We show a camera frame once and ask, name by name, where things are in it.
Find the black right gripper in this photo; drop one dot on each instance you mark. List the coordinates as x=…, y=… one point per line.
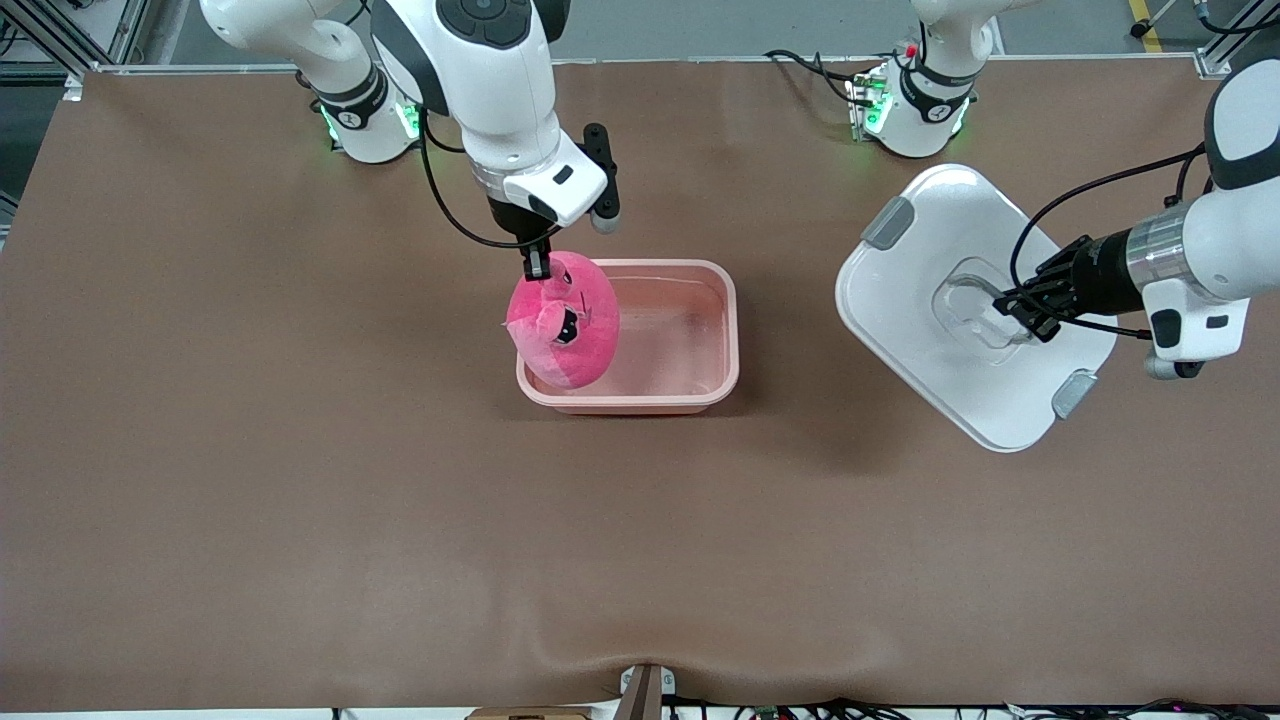
x=514, y=221

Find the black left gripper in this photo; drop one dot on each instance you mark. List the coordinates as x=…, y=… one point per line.
x=1096, y=270

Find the pink plush toy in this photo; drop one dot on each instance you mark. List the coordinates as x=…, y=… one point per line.
x=570, y=330

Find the white box lid grey latches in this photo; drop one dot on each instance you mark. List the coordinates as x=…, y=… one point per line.
x=930, y=230

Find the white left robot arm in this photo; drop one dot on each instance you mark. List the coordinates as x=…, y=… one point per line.
x=1230, y=240

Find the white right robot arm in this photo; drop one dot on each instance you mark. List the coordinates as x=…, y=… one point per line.
x=490, y=90

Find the pink plastic storage box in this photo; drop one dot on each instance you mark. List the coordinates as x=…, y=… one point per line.
x=680, y=340

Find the black caster with rod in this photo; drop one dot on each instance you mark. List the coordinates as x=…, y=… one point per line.
x=1138, y=30

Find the brown table mat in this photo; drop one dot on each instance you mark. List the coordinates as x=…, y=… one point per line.
x=300, y=500

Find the metal clamp bracket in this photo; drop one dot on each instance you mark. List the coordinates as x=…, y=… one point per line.
x=645, y=695

